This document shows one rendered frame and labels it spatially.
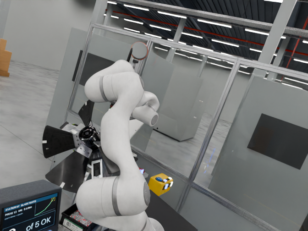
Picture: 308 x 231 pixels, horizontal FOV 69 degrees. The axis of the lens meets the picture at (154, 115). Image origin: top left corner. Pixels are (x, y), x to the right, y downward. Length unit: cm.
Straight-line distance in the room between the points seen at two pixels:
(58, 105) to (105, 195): 377
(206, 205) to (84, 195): 136
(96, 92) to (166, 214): 62
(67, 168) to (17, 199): 73
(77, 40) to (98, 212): 374
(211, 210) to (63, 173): 116
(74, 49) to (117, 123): 359
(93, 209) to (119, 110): 32
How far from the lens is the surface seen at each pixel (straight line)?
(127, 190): 69
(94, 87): 85
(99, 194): 72
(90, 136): 149
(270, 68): 182
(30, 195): 79
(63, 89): 433
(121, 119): 77
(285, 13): 570
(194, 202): 200
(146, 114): 123
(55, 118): 447
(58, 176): 147
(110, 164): 135
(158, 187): 153
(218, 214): 196
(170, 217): 109
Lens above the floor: 170
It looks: 9 degrees down
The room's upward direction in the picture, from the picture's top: 19 degrees clockwise
